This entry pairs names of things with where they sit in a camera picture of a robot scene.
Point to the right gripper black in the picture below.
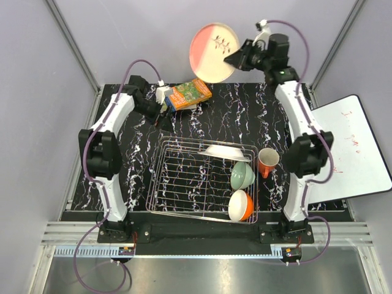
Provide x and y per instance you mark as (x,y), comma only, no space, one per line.
(239,58)

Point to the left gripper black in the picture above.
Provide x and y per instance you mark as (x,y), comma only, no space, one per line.
(157,118)

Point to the pink cream floral plate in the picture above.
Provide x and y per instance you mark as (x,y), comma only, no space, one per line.
(208,49)

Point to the white paper plate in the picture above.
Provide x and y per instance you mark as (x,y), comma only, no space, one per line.
(225,152)

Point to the orange ceramic mug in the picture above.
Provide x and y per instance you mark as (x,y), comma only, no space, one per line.
(268,158)

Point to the pale green ceramic bowl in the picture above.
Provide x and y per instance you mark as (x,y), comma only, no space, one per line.
(242,176)

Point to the orange bowl white inside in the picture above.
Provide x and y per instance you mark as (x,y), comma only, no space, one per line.
(240,206)

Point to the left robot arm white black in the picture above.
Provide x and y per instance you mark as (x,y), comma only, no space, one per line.
(100,155)

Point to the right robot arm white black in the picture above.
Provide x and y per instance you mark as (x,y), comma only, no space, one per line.
(310,150)

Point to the blue book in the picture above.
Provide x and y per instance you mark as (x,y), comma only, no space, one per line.
(169,104)

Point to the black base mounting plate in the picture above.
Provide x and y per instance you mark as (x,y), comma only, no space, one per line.
(157,234)

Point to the white dry erase board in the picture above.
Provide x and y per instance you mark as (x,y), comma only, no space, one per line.
(359,166)

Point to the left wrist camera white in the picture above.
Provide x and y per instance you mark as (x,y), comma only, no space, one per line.
(162,91)

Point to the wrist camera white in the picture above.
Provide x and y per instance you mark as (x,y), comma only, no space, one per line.
(162,91)
(264,30)

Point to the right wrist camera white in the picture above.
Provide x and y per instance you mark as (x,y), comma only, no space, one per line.
(264,30)

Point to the steel wire dish rack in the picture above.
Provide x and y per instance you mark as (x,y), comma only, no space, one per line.
(186,182)

